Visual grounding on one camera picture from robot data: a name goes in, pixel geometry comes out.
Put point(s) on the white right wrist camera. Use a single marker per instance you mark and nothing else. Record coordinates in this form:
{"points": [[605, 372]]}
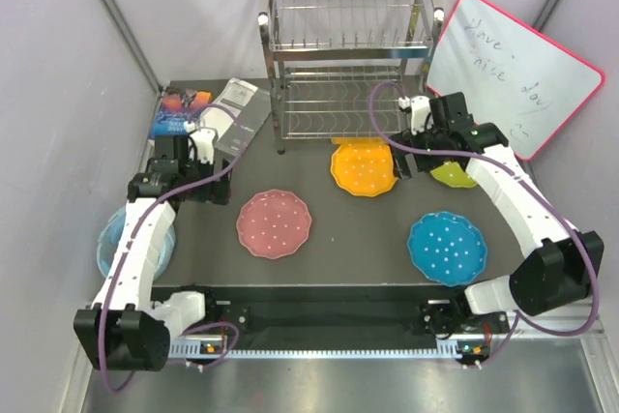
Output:
{"points": [[418, 111]]}

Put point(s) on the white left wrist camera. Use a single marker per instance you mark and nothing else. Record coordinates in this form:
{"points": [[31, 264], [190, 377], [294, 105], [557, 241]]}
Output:
{"points": [[203, 139]]}

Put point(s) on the colourful paperback book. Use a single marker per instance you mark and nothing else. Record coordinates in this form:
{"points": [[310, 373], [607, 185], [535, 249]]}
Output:
{"points": [[178, 106]]}

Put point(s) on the orange dotted plate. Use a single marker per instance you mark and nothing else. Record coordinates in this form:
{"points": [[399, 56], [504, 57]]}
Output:
{"points": [[363, 166]]}

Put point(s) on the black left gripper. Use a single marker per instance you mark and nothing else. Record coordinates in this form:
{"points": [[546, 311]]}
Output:
{"points": [[216, 192]]}

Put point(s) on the pink dotted plate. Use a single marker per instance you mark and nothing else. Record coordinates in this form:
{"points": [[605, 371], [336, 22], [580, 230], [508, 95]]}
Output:
{"points": [[273, 224]]}

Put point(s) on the pink-framed whiteboard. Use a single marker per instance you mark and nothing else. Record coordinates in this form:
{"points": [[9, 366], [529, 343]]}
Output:
{"points": [[511, 75]]}

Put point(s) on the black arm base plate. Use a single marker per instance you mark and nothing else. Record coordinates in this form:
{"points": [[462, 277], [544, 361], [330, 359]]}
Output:
{"points": [[421, 309]]}

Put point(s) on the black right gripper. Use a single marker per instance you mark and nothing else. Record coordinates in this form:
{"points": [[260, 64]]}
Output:
{"points": [[397, 157]]}

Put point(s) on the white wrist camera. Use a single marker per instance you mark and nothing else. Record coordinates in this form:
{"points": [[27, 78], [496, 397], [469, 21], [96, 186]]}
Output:
{"points": [[418, 111], [203, 139]]}

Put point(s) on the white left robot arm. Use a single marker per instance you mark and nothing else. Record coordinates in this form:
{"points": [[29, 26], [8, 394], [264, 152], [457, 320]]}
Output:
{"points": [[123, 329]]}

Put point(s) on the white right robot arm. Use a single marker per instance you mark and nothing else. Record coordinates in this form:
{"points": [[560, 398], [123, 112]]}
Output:
{"points": [[559, 264]]}

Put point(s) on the steel two-tier dish rack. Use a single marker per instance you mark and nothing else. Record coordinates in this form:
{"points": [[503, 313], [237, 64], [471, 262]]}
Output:
{"points": [[323, 57]]}

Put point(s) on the grey manual booklet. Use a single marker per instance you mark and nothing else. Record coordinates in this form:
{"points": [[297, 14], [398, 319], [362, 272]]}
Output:
{"points": [[251, 107]]}

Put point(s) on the light blue headphones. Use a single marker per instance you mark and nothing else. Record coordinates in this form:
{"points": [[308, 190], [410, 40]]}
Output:
{"points": [[109, 240]]}

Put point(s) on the blue dotted plate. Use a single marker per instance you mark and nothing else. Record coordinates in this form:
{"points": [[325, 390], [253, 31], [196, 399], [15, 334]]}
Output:
{"points": [[447, 249]]}

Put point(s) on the green dotted plate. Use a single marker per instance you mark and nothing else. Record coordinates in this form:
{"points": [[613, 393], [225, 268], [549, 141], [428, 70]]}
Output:
{"points": [[452, 175]]}

